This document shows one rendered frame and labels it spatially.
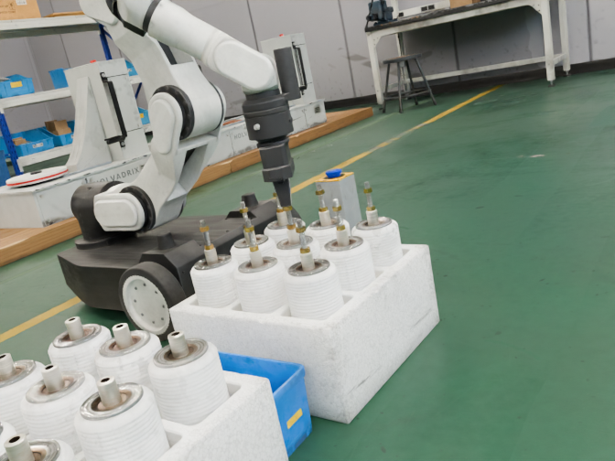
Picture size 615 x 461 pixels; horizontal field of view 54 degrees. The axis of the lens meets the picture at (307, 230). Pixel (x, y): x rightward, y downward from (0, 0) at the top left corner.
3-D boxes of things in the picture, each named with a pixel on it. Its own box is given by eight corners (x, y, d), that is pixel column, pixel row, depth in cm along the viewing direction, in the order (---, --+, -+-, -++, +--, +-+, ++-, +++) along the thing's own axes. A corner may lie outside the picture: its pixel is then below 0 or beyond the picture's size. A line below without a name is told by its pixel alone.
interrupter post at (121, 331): (114, 348, 88) (108, 328, 87) (126, 341, 90) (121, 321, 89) (124, 350, 87) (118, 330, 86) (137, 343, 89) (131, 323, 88)
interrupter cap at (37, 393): (15, 400, 78) (13, 395, 78) (64, 370, 84) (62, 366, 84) (48, 410, 74) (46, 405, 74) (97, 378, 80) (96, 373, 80)
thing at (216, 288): (262, 345, 120) (242, 262, 115) (216, 361, 118) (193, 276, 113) (250, 328, 129) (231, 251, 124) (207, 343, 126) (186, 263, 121)
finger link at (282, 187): (278, 207, 118) (272, 176, 116) (294, 204, 118) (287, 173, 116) (277, 209, 116) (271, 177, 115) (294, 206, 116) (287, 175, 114)
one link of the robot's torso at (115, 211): (99, 235, 181) (86, 193, 177) (148, 214, 196) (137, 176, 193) (145, 235, 169) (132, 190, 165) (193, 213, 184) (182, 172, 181)
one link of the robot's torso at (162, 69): (166, 154, 155) (68, 6, 156) (210, 139, 168) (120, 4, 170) (196, 121, 145) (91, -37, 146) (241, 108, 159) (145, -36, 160)
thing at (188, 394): (166, 478, 85) (131, 367, 80) (210, 438, 93) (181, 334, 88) (214, 495, 80) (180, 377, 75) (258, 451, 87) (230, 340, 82)
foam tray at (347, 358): (189, 388, 124) (167, 308, 119) (297, 306, 153) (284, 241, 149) (349, 425, 101) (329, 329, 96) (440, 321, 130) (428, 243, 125)
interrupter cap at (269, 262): (231, 275, 109) (231, 272, 109) (248, 261, 116) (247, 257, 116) (268, 273, 107) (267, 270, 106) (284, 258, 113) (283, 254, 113)
